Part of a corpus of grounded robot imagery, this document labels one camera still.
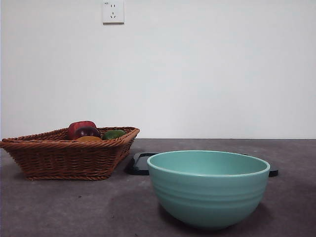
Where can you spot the teal ceramic bowl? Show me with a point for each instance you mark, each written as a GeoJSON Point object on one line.
{"type": "Point", "coordinates": [209, 195]}

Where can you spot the green avocado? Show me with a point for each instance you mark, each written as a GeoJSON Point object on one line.
{"type": "Point", "coordinates": [112, 134]}

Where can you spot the dark green rectangular tray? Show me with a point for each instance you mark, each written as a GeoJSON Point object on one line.
{"type": "Point", "coordinates": [138, 165]}

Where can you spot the dark purple plum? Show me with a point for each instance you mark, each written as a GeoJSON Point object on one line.
{"type": "Point", "coordinates": [90, 130]}

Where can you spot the red apple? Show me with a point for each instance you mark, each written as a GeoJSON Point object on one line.
{"type": "Point", "coordinates": [79, 126]}

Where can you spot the brown wicker basket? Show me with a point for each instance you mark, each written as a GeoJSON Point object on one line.
{"type": "Point", "coordinates": [66, 158]}

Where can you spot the white wall socket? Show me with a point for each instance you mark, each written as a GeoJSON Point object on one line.
{"type": "Point", "coordinates": [113, 14]}

